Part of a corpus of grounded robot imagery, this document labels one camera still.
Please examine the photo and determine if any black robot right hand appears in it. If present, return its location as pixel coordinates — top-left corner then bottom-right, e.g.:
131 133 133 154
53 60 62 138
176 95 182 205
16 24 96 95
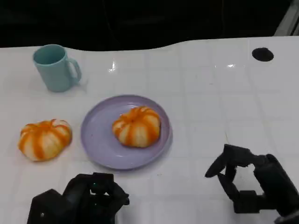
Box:
205 144 299 224

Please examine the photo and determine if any lilac plate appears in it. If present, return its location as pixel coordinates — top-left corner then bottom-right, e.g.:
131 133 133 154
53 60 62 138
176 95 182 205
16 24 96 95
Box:
80 94 173 170

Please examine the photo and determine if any orange and white bread roll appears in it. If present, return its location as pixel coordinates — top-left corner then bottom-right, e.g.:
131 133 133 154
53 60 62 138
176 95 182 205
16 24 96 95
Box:
17 119 72 162
112 106 162 149

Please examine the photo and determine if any pale green mug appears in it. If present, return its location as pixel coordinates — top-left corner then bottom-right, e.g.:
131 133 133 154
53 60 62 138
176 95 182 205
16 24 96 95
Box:
32 44 82 93

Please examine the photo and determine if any grey metal frame post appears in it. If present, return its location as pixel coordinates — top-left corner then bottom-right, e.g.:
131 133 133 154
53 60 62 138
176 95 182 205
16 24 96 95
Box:
273 0 299 36

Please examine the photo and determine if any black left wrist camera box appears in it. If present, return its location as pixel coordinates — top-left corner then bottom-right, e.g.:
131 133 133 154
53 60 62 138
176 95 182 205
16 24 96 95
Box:
27 189 68 224

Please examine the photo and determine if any black round table grommet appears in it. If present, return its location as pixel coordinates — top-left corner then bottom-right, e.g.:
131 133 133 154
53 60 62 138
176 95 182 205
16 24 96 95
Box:
251 47 274 62

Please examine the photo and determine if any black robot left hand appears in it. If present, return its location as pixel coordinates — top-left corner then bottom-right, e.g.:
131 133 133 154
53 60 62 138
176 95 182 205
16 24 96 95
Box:
62 172 130 224

